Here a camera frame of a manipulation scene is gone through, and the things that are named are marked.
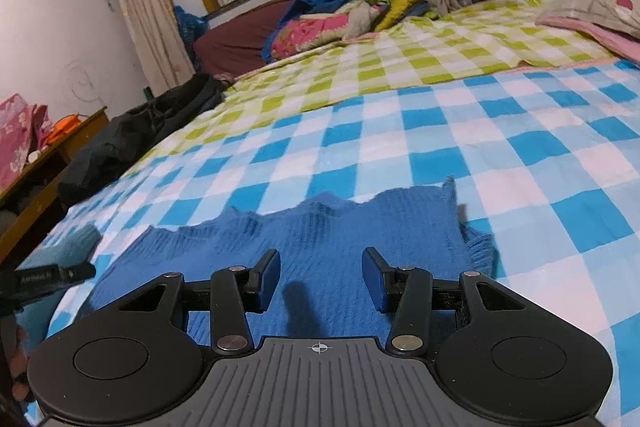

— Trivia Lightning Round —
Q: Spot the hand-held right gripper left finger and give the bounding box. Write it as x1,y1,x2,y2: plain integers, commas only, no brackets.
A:
114,248,282,355

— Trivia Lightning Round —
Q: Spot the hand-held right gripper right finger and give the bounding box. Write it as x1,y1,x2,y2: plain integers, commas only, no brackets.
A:
361,247,526,355

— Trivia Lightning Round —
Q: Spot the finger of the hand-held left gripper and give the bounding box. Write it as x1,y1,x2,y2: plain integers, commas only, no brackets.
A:
56,262,97,285

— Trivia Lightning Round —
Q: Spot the blue striped knit sweater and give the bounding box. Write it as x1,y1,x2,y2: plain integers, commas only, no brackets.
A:
82,177,501,349

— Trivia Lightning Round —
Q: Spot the person's left hand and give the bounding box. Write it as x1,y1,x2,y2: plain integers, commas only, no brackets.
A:
7,324,35,405

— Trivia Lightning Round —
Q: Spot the teal folded fleece garment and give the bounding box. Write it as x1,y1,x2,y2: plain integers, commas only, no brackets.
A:
14,222,104,339

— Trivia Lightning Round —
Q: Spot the wooden cabinet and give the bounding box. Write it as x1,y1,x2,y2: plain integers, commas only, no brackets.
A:
0,106,110,264

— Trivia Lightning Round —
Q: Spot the black jacket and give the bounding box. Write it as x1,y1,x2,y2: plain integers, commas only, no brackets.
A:
57,72,227,208

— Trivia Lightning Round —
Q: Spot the orange cloth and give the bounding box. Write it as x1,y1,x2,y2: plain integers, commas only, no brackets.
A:
42,114,83,148

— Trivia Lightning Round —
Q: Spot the pink floral cloth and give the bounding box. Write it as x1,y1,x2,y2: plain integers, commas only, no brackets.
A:
0,93,53,194

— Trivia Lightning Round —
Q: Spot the blue checked bed sheet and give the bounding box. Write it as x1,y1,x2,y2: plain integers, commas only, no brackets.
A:
47,59,640,427

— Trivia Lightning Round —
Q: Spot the green checked bed sheet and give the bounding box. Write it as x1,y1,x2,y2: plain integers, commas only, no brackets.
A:
140,0,622,168

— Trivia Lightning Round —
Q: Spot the maroon bed footboard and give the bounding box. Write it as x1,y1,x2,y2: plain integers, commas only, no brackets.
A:
192,0,408,78

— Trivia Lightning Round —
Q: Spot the pink floral quilt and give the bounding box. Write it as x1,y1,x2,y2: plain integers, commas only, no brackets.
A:
272,13,352,58

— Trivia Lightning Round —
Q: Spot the grey cloth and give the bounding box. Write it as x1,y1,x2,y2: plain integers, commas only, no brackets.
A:
342,2,387,40

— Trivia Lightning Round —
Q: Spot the blue mesh bag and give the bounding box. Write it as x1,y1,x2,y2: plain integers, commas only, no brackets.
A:
172,5,209,58

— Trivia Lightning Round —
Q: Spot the yellow-green cloth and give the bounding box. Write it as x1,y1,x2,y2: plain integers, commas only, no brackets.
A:
372,0,427,32

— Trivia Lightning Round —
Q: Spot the pink blanket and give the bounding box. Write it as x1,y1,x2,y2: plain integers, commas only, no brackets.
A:
535,13,640,68

